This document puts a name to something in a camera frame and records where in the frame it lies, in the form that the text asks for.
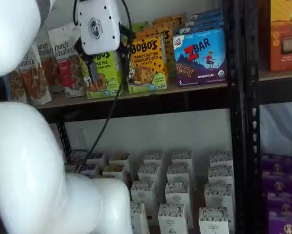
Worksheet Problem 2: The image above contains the white purely elizabeth granola bag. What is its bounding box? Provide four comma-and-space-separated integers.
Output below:
7, 69, 27, 103

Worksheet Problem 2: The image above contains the white yellow granola box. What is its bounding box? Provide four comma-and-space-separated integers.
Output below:
108, 153, 130, 167
103, 164, 126, 181

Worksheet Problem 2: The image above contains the black metal shelf rack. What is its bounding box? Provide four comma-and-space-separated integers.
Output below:
36, 0, 247, 234
243, 0, 292, 234

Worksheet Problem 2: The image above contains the wooden shelf board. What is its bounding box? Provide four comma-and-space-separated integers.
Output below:
259, 69, 292, 82
36, 81, 229, 110

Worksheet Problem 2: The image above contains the granola bag orange label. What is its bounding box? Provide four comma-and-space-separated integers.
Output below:
37, 37, 64, 94
16, 45, 53, 106

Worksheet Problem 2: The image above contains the green Bobo's apple pie box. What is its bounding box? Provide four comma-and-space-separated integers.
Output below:
132, 21, 149, 35
79, 50, 124, 100

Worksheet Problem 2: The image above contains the granola bag red label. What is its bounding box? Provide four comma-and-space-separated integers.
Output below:
48, 23, 86, 98

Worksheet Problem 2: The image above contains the white patterned-top carton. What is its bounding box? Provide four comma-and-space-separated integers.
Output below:
143, 151, 165, 167
164, 182, 190, 208
130, 201, 151, 234
157, 203, 188, 234
137, 164, 162, 184
130, 181, 155, 213
171, 150, 194, 169
208, 166, 234, 186
204, 183, 234, 211
198, 206, 230, 234
209, 152, 234, 169
167, 164, 191, 186

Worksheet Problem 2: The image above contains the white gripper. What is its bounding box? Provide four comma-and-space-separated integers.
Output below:
75, 0, 133, 83

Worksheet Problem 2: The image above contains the orange Bobo's peanut butter box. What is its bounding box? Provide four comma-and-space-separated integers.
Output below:
152, 18, 186, 33
127, 33, 169, 94
153, 12, 187, 24
141, 24, 177, 78

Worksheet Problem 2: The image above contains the purple snack box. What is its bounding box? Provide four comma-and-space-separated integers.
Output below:
262, 170, 292, 194
262, 153, 292, 174
268, 211, 292, 234
267, 191, 292, 213

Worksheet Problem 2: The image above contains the white plastic sheet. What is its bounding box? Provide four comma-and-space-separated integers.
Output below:
259, 102, 292, 156

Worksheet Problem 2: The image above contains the white green granola box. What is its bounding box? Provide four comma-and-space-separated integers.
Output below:
69, 150, 87, 164
64, 164, 79, 174

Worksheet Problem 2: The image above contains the white blue granola box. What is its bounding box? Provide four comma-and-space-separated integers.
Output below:
86, 152, 105, 167
78, 163, 100, 176

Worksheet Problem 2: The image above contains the black cable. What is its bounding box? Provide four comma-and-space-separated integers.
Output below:
72, 0, 134, 174

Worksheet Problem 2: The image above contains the large orange snack box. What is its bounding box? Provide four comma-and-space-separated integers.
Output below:
267, 0, 292, 73

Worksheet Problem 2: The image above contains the blue purple Zbar box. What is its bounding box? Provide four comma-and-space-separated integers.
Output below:
172, 27, 228, 87
179, 23, 225, 35
191, 9, 222, 19
186, 16, 224, 26

